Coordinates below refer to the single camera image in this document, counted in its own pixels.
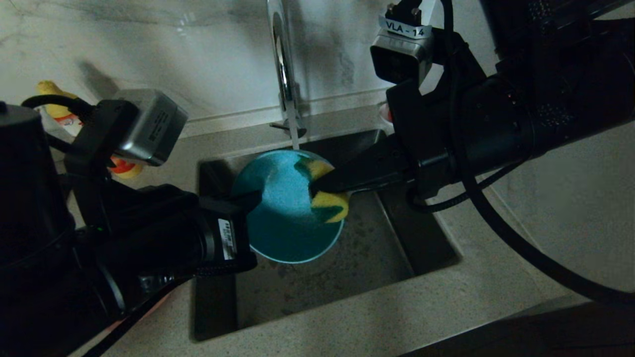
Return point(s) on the stainless steel sink basin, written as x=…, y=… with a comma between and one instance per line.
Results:
x=347, y=277

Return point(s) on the teal bowl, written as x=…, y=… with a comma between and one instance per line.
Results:
x=283, y=218

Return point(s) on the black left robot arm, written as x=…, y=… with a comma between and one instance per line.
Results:
x=49, y=327

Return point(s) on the running water stream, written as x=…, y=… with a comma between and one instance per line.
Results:
x=293, y=134

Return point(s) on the yellow-capped orange dish soap bottle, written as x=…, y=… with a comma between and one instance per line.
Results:
x=49, y=89

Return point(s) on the chrome kitchen faucet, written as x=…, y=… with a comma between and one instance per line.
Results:
x=285, y=59

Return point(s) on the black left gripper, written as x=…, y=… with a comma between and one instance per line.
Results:
x=149, y=233

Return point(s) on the pink plate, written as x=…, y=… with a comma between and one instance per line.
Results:
x=158, y=301

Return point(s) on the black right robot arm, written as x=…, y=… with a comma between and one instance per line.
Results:
x=585, y=74

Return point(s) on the small white dish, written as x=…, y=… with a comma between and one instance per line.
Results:
x=384, y=116

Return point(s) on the yellow sponge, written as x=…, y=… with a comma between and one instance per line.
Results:
x=332, y=203

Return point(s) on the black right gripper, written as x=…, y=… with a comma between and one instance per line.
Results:
x=471, y=129

